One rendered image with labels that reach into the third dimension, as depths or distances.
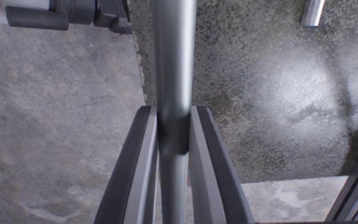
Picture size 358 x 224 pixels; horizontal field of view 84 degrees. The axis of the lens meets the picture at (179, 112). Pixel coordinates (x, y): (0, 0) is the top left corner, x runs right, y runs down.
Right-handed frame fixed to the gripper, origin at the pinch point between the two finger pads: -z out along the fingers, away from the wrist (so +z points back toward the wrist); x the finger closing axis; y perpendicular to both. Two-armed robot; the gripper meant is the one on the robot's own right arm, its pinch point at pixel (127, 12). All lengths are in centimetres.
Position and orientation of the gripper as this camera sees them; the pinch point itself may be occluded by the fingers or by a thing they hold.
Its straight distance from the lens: 61.3
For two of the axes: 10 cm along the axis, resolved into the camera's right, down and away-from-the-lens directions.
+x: 3.4, 9.4, -0.8
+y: 6.4, -2.9, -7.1
